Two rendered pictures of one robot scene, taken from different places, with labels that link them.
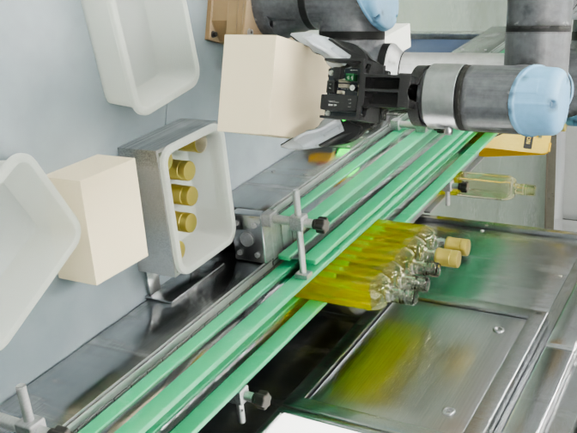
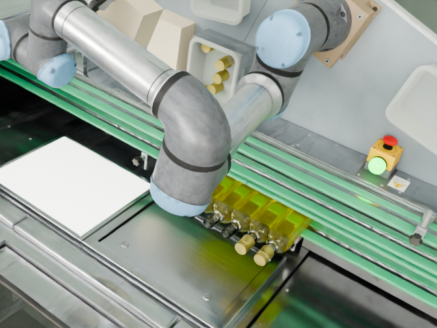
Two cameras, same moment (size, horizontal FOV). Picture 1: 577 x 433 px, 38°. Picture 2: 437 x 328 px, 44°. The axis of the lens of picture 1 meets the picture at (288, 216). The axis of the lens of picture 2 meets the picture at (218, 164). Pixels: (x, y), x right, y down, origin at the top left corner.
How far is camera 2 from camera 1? 1.89 m
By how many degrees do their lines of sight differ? 76
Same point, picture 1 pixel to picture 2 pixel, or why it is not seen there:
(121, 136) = (212, 25)
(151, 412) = (101, 105)
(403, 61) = (245, 85)
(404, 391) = (153, 233)
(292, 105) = (103, 14)
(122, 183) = (170, 33)
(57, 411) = (109, 82)
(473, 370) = (161, 268)
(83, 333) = not seen: hidden behind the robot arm
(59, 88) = not seen: outside the picture
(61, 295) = not seen: hidden behind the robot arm
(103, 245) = (153, 49)
